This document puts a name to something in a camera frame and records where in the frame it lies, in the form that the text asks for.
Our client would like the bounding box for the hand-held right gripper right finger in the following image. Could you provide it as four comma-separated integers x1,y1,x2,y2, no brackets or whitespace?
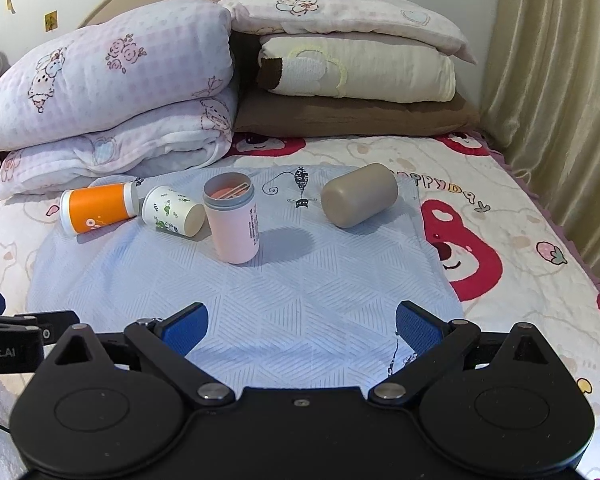
367,301,568,408

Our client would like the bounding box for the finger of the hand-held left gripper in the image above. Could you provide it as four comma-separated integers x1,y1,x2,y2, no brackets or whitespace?
0,294,81,347

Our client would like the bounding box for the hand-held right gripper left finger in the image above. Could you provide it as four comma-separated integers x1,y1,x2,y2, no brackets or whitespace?
42,302,236,408

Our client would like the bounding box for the white paper cup green print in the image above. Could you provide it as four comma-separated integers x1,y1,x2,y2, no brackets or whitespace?
141,185,207,239

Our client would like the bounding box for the orange and white cup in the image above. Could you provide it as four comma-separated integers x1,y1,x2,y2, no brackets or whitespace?
60,181,140,236

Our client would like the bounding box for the taupe plastic cup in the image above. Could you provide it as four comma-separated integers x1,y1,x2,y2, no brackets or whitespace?
321,162,399,229

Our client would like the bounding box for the pink cup with grey rim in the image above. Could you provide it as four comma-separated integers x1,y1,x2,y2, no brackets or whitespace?
203,172,260,265

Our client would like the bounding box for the light blue textured cloth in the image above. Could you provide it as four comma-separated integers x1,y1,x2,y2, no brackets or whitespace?
25,165,463,401

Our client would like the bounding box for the pink checkered folded quilt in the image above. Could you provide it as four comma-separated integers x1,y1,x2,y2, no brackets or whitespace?
0,0,233,151
0,85,241,201

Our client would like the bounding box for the brown pillow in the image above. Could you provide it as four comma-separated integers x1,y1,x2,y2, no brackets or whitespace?
232,87,481,138

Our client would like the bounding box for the cream embroidered pillow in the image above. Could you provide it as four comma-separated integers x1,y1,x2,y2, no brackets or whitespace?
257,35,456,103

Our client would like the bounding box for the cream striped curtain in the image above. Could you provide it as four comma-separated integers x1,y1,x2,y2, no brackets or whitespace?
480,0,600,306

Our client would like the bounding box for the white pink bear pillow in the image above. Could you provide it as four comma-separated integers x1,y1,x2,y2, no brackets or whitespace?
217,0,478,66

